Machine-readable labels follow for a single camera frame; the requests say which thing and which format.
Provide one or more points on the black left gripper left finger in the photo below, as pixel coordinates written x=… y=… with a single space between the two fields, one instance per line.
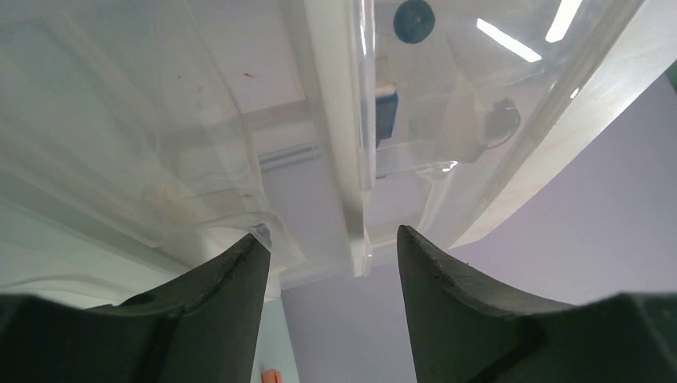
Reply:
x=199 y=327

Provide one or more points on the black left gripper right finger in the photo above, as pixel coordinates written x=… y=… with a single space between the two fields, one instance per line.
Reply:
x=465 y=326

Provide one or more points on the white plastic drawer organizer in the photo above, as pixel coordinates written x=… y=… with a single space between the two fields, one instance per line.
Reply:
x=139 y=139

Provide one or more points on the black cap marker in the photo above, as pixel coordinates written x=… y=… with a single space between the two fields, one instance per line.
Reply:
x=467 y=133

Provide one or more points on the blue cap whiteboard marker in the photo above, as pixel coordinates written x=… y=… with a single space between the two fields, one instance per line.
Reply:
x=386 y=100

